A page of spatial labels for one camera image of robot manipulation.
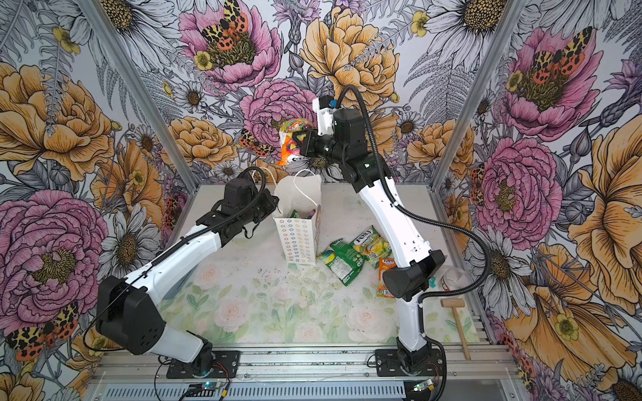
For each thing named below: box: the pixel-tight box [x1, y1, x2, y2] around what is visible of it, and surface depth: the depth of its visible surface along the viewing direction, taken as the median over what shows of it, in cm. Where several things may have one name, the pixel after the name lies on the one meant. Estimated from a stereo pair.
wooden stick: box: [440, 298, 472, 361], surface depth 85 cm
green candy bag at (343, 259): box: [315, 238, 366, 287], surface depth 96 cm
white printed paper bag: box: [272, 168, 322, 265], surface depth 88 cm
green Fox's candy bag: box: [349, 224, 393, 270], surface depth 99 cm
